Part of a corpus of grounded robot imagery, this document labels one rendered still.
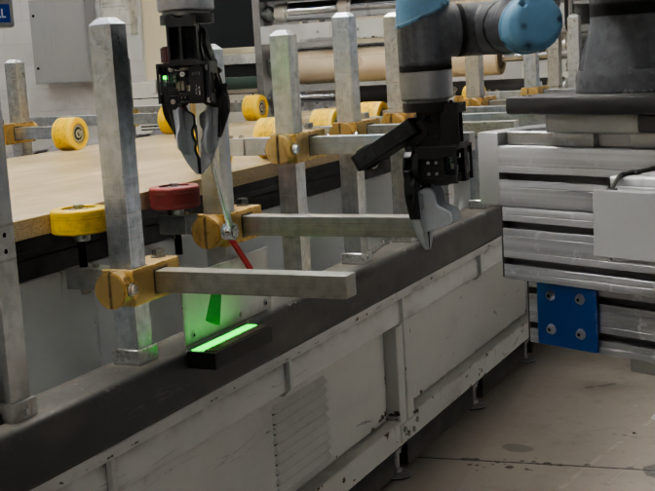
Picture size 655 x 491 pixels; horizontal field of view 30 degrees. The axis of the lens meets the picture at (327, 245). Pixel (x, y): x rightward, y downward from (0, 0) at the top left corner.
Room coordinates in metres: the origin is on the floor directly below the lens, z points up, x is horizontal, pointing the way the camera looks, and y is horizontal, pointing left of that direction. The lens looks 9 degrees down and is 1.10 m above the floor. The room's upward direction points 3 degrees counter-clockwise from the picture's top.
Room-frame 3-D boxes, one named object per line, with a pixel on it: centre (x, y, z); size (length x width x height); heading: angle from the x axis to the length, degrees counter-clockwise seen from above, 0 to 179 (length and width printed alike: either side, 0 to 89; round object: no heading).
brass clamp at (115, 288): (1.64, 0.26, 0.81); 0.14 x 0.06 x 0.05; 154
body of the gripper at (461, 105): (1.73, -0.16, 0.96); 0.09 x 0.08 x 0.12; 64
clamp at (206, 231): (1.86, 0.15, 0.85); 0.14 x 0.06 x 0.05; 154
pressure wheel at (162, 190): (1.92, 0.24, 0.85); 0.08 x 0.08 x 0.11
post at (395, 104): (2.52, -0.16, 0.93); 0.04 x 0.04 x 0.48; 64
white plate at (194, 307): (1.80, 0.15, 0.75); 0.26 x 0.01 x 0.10; 154
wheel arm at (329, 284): (1.61, 0.17, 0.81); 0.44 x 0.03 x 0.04; 64
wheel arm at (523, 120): (2.53, -0.24, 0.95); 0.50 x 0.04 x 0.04; 64
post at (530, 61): (3.42, -0.60, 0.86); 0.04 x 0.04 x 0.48; 64
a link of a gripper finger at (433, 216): (1.72, -0.15, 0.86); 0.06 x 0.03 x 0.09; 64
